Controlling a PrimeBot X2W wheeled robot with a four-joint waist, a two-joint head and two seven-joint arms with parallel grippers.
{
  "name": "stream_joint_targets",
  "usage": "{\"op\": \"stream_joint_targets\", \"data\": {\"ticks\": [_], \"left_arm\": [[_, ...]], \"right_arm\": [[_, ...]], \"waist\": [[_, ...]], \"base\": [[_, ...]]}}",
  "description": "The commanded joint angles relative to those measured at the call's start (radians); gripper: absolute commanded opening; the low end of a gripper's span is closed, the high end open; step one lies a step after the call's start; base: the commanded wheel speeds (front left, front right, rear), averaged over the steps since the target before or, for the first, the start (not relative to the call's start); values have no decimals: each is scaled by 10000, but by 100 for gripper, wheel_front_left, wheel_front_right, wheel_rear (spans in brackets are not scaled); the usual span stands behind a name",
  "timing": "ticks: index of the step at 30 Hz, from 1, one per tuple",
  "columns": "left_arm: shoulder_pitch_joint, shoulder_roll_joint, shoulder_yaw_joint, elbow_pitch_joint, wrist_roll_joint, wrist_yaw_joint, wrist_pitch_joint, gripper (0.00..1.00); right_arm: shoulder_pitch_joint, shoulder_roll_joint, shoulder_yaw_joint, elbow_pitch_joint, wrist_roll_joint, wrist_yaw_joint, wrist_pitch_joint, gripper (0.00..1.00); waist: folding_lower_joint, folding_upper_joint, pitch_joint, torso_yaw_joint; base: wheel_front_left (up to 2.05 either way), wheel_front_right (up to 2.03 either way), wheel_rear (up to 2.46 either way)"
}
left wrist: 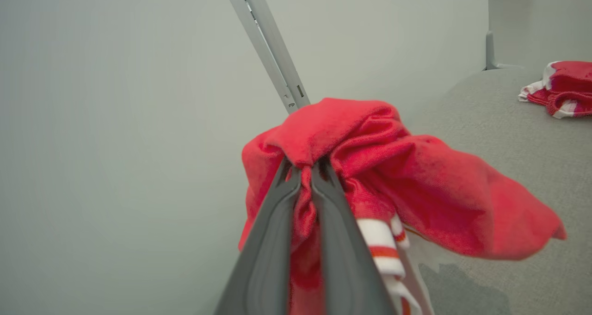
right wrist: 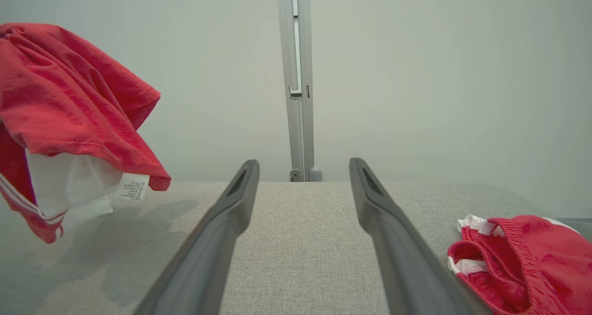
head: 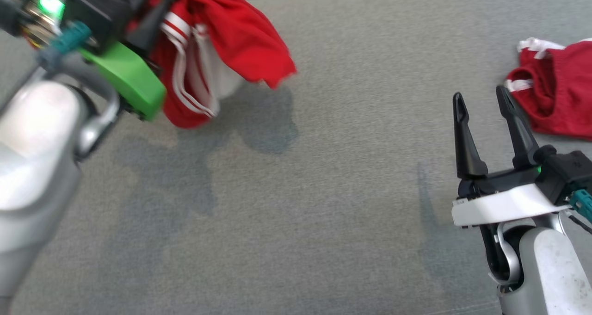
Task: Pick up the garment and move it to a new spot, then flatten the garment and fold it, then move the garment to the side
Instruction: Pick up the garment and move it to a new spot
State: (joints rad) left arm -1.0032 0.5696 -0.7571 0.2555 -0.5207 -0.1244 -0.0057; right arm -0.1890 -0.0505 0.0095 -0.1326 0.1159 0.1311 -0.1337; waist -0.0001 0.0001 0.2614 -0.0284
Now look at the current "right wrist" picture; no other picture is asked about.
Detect grey fabric sofa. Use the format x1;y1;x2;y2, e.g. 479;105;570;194
0;181;592;315

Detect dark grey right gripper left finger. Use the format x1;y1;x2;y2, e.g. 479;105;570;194
134;160;261;315

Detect red basketball jersey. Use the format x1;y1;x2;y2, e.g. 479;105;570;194
0;23;172;244

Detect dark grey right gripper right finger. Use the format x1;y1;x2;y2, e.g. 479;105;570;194
349;158;491;315

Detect red Bulls basketball shorts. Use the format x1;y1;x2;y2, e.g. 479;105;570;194
446;214;592;315

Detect grey metal partition post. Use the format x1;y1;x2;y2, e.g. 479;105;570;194
276;0;316;182

